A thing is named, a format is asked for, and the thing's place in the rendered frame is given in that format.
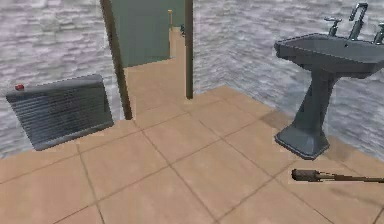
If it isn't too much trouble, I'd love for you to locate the brown toilet brush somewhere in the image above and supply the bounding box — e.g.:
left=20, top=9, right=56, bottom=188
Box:
left=291, top=168, right=384, bottom=184

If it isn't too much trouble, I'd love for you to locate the grey ribbed radiator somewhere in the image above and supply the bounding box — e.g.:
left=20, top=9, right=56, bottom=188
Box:
left=5, top=73, right=115, bottom=152

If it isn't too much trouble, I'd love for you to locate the grey pedestal sink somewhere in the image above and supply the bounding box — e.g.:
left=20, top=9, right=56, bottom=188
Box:
left=273, top=32, right=384, bottom=161

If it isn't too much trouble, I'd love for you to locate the grey sink faucet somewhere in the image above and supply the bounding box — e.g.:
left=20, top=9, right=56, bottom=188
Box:
left=347, top=2, right=369, bottom=42

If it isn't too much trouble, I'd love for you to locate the grey tap handle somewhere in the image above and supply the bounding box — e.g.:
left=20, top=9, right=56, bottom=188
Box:
left=323, top=17, right=343, bottom=38
left=372, top=22, right=384, bottom=46

